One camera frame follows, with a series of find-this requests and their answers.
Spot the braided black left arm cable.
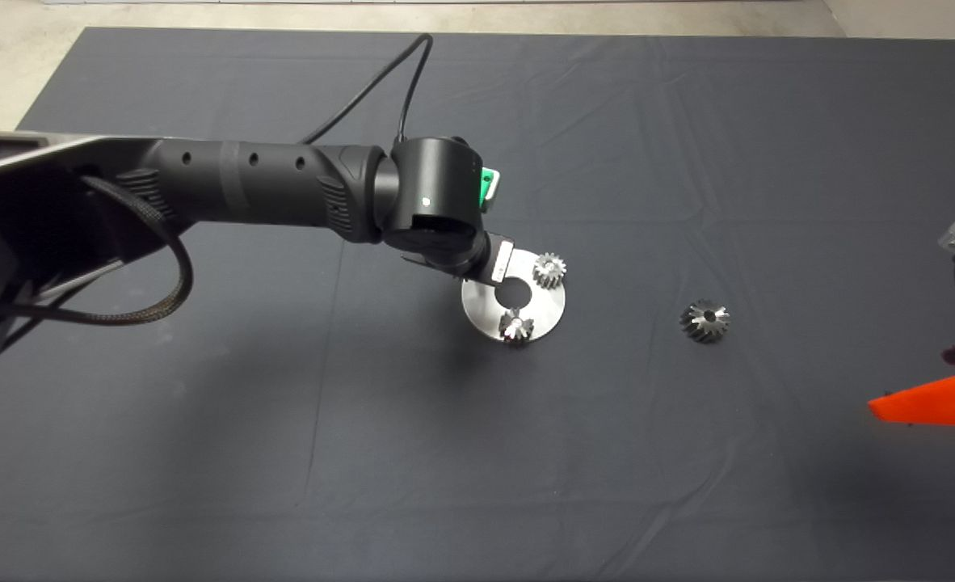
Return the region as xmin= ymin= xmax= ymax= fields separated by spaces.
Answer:
xmin=0 ymin=174 xmax=196 ymax=327

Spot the larger steel gear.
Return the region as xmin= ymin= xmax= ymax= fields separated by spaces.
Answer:
xmin=679 ymin=299 xmax=731 ymax=344

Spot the dark grey table cloth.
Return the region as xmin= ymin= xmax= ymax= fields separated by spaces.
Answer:
xmin=0 ymin=28 xmax=955 ymax=582

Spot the small steel gear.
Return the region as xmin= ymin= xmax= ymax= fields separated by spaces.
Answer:
xmin=500 ymin=308 xmax=537 ymax=348
xmin=532 ymin=252 xmax=568 ymax=292

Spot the thin black left camera cable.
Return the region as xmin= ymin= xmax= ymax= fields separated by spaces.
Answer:
xmin=300 ymin=32 xmax=434 ymax=146

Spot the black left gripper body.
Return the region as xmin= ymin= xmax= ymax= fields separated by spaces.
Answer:
xmin=469 ymin=233 xmax=519 ymax=288

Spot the round metal plate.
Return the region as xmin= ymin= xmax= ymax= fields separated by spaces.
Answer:
xmin=461 ymin=251 xmax=566 ymax=346

